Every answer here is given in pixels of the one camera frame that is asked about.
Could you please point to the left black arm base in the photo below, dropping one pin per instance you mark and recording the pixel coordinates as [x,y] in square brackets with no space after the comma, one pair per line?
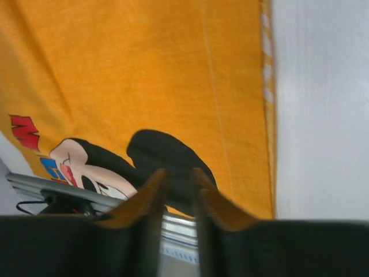
[52,202]

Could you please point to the perforated grey cable duct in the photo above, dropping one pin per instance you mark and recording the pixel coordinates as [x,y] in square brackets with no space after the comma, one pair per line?
[180,252]

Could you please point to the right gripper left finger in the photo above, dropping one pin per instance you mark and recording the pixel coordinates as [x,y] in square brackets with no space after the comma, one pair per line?
[130,234]

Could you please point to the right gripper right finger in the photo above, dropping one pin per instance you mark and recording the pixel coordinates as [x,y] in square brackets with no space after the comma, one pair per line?
[221,227]

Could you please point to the orange cartoon mouse towel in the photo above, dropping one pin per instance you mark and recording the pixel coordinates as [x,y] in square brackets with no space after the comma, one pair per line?
[101,94]

